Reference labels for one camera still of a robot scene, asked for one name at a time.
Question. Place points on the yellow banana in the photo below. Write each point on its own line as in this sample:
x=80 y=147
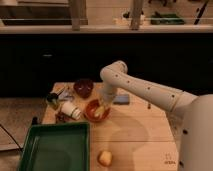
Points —
x=99 y=112

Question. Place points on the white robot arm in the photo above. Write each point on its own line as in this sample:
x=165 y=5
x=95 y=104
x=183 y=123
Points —
x=196 y=143

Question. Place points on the dark maroon bowl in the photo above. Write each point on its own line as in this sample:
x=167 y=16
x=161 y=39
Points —
x=83 y=87

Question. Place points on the red orange bowl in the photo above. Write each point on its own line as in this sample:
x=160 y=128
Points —
x=91 y=107

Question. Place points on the blue sponge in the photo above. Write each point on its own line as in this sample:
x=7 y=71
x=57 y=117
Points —
x=122 y=99

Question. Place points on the grey foil packet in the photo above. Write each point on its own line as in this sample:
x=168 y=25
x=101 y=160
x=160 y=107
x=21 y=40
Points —
x=66 y=95

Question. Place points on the white paper cup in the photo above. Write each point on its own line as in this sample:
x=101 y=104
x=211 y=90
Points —
x=71 y=110

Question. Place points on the brown small object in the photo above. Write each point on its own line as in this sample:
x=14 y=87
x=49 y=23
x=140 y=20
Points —
x=61 y=118

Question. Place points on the green plastic tray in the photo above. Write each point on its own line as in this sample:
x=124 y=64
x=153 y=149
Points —
x=56 y=147

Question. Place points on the green object on shelf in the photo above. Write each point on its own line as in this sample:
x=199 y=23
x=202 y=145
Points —
x=166 y=19

